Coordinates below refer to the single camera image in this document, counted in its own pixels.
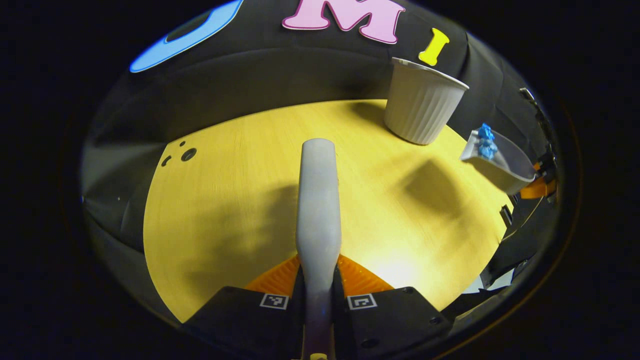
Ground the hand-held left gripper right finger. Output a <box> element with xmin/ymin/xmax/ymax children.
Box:
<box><xmin>333</xmin><ymin>254</ymin><xmax>453</xmax><ymax>360</ymax></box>

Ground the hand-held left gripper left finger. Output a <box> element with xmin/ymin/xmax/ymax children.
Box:
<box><xmin>182</xmin><ymin>255</ymin><xmax>304</xmax><ymax>360</ymax></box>

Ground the grey dustpan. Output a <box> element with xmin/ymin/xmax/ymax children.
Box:
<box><xmin>460</xmin><ymin>129</ymin><xmax>537</xmax><ymax>196</ymax></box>

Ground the white ribbed garbage bin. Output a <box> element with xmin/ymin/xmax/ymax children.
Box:
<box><xmin>384</xmin><ymin>57</ymin><xmax>470</xmax><ymax>146</ymax></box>

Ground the small grey broom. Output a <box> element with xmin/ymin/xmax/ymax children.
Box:
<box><xmin>295</xmin><ymin>138</ymin><xmax>343</xmax><ymax>360</ymax></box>

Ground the black backdrop cloth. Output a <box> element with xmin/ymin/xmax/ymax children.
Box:
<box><xmin>80</xmin><ymin>0</ymin><xmax>561</xmax><ymax>321</ymax></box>

